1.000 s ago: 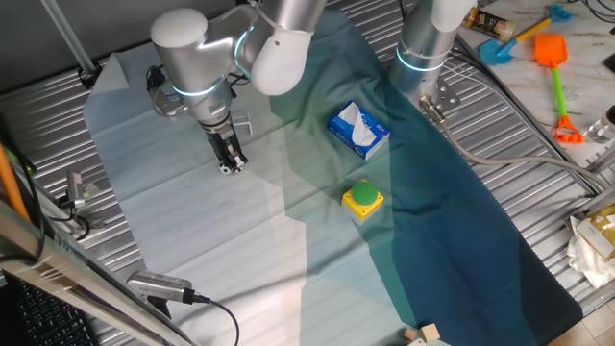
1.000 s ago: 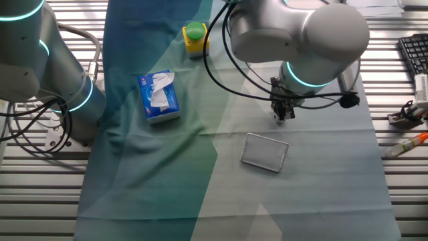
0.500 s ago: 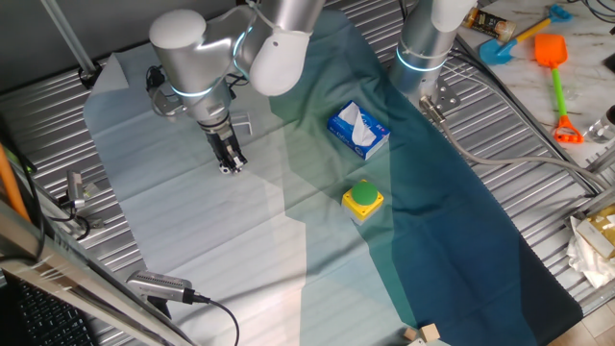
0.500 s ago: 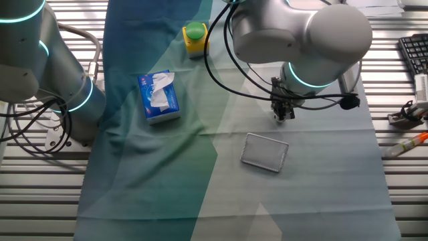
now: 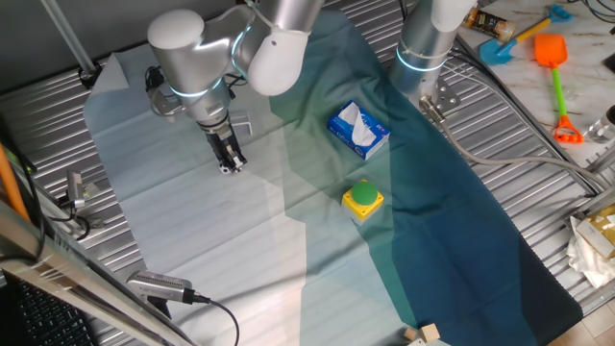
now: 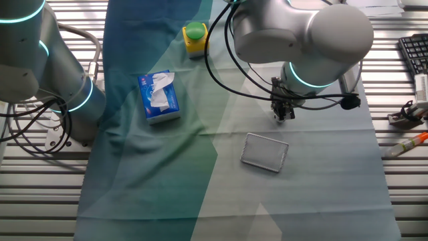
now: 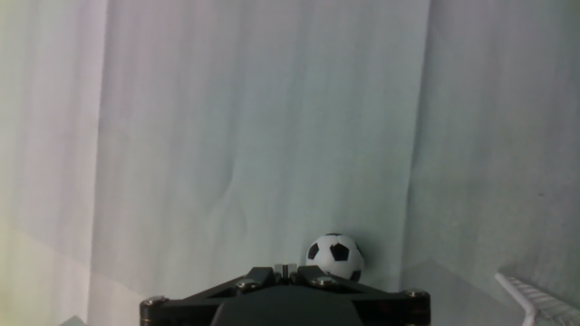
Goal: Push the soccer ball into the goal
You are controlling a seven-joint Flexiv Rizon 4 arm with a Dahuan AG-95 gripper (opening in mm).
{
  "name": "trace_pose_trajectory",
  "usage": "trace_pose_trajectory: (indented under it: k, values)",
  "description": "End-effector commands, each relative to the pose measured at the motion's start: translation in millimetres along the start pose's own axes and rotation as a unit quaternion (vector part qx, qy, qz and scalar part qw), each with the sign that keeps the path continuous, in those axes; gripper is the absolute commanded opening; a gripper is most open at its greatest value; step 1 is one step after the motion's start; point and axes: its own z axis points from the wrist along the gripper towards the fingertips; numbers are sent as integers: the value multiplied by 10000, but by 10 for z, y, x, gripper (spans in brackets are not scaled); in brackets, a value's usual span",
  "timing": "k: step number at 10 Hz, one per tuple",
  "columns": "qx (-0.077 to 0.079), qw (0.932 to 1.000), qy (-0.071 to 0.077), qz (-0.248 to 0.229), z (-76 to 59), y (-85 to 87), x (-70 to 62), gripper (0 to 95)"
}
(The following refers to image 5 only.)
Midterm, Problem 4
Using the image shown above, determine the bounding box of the blue tissue box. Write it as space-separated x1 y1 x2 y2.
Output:
327 99 391 161

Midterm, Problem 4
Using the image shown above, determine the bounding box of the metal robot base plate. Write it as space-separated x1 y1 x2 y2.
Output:
421 76 462 114

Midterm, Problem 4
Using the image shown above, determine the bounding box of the aluminium frame bar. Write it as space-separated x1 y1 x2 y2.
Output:
0 199 193 346

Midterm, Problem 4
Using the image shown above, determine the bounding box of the yellow box green push button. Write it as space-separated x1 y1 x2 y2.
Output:
340 179 385 227

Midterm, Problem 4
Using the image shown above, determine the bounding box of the clear glass bottle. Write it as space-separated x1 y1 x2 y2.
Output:
583 104 615 144

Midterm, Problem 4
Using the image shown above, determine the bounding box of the grey metal pole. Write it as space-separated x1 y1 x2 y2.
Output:
40 0 103 90

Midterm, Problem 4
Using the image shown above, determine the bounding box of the tan cardboard box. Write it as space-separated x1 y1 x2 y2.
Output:
574 204 615 260

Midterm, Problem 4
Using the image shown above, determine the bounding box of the grey corrugated conduit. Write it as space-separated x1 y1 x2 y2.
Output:
418 94 611 191

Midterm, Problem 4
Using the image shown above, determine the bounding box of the crumpled white paper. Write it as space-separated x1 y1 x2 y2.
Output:
565 215 615 289

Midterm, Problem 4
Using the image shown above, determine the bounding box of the black keyboard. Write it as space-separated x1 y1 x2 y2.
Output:
0 273 97 346

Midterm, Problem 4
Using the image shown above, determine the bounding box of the large wooden cube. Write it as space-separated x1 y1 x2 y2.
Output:
419 322 442 343

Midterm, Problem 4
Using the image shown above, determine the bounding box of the orange toy shovel green handle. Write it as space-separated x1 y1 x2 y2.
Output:
533 32 585 145

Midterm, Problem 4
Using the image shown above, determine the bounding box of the orange rod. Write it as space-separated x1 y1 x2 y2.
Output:
0 143 31 223

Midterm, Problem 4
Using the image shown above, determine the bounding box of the blue green patterned tablecloth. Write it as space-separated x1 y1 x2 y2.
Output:
82 4 585 346

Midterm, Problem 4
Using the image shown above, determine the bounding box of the black clamp tool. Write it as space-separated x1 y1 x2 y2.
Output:
57 170 105 241

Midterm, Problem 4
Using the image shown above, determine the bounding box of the blue toy shovel yellow handle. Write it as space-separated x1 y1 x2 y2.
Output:
479 3 574 66

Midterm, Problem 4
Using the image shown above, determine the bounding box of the black camera cable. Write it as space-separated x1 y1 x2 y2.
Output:
191 292 241 346

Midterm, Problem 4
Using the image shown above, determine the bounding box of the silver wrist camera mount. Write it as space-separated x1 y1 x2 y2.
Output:
145 71 186 119

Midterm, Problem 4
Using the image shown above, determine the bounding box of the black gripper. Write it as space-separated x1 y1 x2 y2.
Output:
196 116 249 175

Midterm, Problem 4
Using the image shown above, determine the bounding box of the brown label bottle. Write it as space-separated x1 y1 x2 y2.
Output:
460 6 518 43

